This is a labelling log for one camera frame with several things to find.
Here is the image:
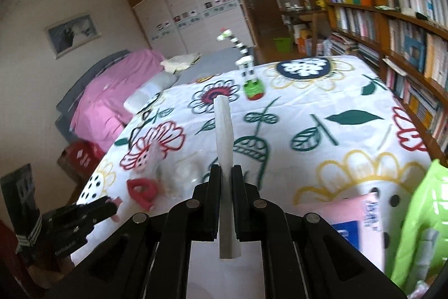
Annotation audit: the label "green plastic container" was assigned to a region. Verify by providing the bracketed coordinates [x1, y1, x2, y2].
[388, 159, 448, 293]

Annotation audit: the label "red cardboard box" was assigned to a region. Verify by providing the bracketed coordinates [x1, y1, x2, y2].
[57, 141, 106, 182]

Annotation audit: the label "floral printed bed sheet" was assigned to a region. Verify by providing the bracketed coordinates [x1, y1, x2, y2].
[75, 55, 438, 299]

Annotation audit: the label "grey cloth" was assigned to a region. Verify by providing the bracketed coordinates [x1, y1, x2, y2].
[418, 228, 440, 272]

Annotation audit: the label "green waste bin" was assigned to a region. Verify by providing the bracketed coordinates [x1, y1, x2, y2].
[273, 37, 293, 53]

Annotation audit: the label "white dotted pillow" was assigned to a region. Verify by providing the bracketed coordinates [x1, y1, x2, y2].
[123, 73, 180, 113]

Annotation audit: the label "crumpled clear plastic bag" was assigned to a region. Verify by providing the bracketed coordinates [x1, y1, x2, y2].
[158, 155, 211, 199]

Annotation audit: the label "person's left hand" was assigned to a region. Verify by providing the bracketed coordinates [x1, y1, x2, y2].
[28, 255, 76, 289]

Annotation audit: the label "folded cream cloth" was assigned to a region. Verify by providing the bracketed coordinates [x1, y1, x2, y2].
[160, 53, 202, 73]

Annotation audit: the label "wooden bookshelf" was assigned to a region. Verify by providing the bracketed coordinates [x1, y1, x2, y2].
[319, 0, 448, 159]

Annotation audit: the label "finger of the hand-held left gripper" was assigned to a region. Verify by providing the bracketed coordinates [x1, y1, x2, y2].
[82, 196, 118, 215]
[87, 208, 118, 229]

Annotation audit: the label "pink blanket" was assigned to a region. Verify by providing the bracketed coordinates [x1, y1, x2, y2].
[69, 48, 167, 152]

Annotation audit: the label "grey bed headboard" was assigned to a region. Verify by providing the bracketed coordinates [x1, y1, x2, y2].
[55, 50, 132, 145]

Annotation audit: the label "striped giraffe toy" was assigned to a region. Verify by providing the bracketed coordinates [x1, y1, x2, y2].
[216, 27, 267, 101]

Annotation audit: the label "framed wall photo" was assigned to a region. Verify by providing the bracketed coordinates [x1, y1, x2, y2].
[45, 14, 102, 59]

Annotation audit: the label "dark wooden door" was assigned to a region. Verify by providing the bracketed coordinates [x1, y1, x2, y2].
[230, 0, 293, 49]

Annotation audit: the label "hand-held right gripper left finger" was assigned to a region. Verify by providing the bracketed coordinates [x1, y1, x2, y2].
[45, 164, 225, 299]

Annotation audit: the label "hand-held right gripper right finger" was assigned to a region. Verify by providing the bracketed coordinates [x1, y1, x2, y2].
[231, 165, 408, 299]

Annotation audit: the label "wooden desk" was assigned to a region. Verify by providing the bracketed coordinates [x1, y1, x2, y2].
[279, 6, 328, 56]

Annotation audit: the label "pink foam piece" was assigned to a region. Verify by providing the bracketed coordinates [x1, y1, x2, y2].
[105, 197, 122, 221]

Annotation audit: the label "blue and white tissue pack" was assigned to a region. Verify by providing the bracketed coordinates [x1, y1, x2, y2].
[297, 191, 386, 272]

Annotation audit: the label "rows of books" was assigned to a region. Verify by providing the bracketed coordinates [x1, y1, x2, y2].
[327, 0, 448, 149]

